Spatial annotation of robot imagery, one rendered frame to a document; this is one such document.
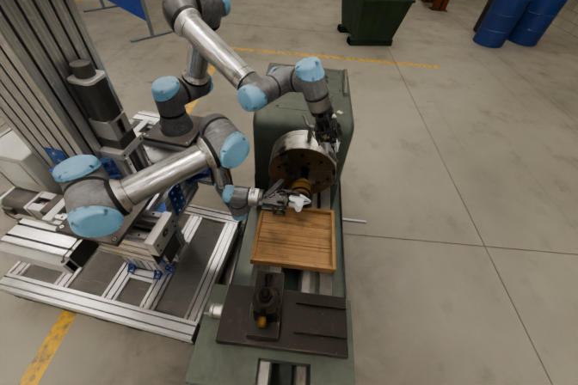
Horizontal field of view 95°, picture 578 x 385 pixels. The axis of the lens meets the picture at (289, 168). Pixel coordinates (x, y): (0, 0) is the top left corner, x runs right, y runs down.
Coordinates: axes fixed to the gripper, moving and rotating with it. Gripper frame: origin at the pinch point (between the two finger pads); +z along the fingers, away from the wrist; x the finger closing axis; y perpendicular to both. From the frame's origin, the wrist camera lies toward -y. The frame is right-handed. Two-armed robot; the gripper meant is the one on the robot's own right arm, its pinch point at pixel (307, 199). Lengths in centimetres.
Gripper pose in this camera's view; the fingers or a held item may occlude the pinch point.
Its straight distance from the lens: 112.8
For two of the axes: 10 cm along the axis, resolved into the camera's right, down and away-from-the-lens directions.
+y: -1.1, 7.1, -6.9
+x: 0.6, -6.9, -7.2
